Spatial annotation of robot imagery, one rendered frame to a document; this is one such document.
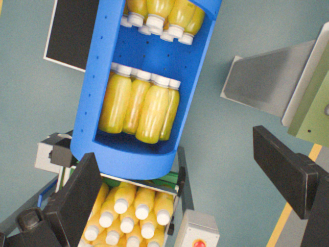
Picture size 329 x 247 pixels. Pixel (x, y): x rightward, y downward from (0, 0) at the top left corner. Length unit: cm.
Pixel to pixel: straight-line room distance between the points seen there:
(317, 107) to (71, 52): 142
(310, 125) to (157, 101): 45
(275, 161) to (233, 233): 203
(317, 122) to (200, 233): 47
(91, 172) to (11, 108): 194
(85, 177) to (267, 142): 13
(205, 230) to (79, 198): 64
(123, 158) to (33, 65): 155
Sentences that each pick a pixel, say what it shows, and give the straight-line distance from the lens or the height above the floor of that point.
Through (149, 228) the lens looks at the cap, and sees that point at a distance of 79.
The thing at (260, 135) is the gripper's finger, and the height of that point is 156.
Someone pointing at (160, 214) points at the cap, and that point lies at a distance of 77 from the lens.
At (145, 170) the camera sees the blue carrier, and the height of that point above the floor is 121.
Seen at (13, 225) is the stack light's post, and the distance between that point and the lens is 110.
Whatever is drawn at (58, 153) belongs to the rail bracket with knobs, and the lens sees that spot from 85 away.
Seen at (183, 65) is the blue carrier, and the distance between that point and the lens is 72.
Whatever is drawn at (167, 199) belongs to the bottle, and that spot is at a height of 101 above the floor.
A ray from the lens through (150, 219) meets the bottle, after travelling 82.
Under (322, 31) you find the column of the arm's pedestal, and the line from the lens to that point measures 85.
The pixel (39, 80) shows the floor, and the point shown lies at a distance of 198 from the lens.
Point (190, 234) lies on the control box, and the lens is 78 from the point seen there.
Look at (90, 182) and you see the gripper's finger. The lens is 19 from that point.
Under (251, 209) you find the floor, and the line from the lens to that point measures 211.
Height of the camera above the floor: 172
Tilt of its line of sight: 79 degrees down
